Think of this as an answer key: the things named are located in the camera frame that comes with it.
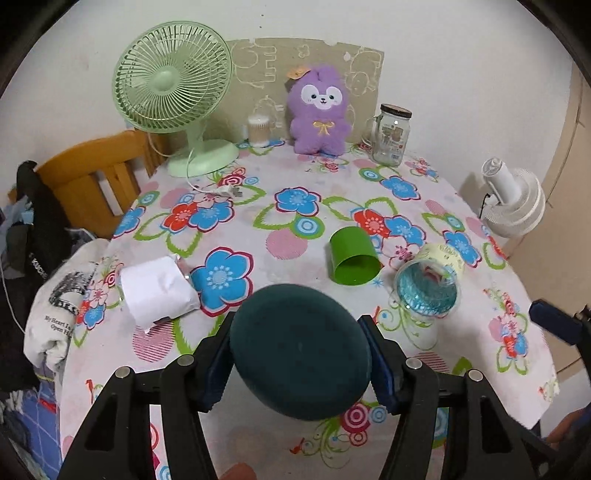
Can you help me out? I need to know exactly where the white paper-wrapped cup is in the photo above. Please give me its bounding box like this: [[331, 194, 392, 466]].
[[119, 255, 200, 332]]

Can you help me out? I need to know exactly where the purple plush bunny toy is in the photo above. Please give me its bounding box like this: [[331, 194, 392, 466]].
[[287, 65, 352, 157]]

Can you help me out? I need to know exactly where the clear cup with blue base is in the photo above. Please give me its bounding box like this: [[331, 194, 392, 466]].
[[393, 243, 465, 322]]

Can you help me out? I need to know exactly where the white clip fan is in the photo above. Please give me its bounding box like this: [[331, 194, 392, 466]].
[[479, 157, 546, 239]]

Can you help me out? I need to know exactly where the blue checked bedding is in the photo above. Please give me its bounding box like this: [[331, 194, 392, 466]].
[[1, 378, 62, 479]]

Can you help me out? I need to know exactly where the white fan power plug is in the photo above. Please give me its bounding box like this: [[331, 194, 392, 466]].
[[214, 185, 242, 198]]

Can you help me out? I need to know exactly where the green desk fan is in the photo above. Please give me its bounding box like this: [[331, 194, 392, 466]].
[[112, 21, 238, 179]]

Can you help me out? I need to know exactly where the white printed t-shirt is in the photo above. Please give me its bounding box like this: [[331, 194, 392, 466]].
[[23, 239, 108, 373]]

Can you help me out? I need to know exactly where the cotton swab container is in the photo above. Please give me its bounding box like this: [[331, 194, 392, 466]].
[[246, 114, 271, 148]]

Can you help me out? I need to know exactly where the black jacket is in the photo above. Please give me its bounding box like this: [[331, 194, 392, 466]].
[[1, 161, 72, 394]]

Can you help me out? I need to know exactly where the floral tablecloth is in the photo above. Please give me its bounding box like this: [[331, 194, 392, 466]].
[[60, 145, 558, 479]]

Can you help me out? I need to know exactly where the wooden chair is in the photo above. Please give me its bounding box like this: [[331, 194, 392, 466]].
[[36, 129, 170, 239]]

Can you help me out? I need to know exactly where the green plastic cup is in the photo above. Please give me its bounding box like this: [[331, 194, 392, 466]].
[[329, 226, 383, 286]]

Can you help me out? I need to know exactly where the white charging cable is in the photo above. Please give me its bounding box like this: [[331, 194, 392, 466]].
[[0, 262, 27, 335]]

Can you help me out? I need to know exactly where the teal cup with yellow rim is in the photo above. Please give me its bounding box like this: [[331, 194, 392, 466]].
[[229, 284, 372, 421]]

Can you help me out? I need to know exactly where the glass mason jar mug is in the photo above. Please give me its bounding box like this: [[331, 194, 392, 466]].
[[370, 103, 413, 167]]

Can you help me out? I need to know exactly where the beige patterned foam board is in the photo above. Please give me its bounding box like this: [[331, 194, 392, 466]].
[[204, 38, 385, 143]]

